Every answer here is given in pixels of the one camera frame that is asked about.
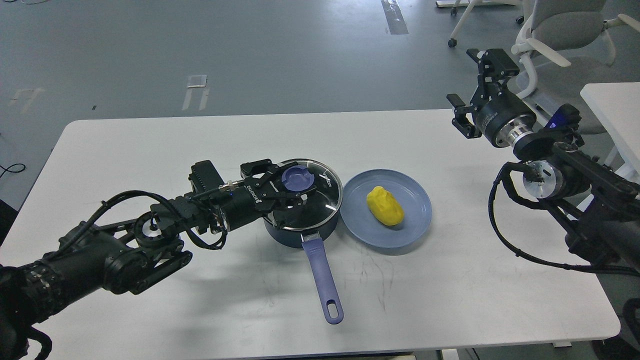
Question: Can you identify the yellow potato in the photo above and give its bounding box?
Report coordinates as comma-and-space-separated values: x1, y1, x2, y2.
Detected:
365, 186, 405, 227

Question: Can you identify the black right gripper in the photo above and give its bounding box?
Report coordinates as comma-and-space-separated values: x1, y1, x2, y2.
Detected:
446, 48, 537, 148

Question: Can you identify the white side table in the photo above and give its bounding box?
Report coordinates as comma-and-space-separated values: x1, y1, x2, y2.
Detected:
580, 82, 640, 183

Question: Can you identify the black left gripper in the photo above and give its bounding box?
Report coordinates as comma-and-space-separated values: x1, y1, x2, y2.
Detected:
220, 159, 306, 231

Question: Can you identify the white chair base with casters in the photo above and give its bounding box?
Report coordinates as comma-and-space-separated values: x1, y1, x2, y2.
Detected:
435, 0, 525, 48

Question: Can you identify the grey office chair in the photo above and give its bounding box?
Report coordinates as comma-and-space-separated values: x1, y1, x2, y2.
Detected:
510, 0, 639, 135

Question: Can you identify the glass pot lid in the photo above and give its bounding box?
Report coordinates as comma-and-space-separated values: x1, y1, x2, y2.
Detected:
263, 158, 343, 231

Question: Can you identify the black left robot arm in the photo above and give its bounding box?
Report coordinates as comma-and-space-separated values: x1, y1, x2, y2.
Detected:
1, 159, 318, 360

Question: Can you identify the blue plate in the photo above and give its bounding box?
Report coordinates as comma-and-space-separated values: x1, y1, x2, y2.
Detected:
340, 169, 432, 249

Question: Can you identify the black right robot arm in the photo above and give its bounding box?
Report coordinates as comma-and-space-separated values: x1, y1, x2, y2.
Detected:
446, 48, 640, 277

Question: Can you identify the dark blue saucepan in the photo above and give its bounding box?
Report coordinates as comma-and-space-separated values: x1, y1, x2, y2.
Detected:
265, 215, 345, 325

